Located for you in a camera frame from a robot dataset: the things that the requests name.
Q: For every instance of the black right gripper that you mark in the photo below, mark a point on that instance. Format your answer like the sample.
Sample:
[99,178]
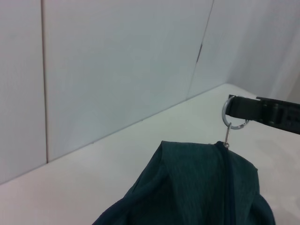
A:
[291,117]

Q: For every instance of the dark teal insulated lunch bag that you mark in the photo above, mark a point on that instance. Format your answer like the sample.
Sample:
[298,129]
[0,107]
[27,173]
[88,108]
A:
[199,187]

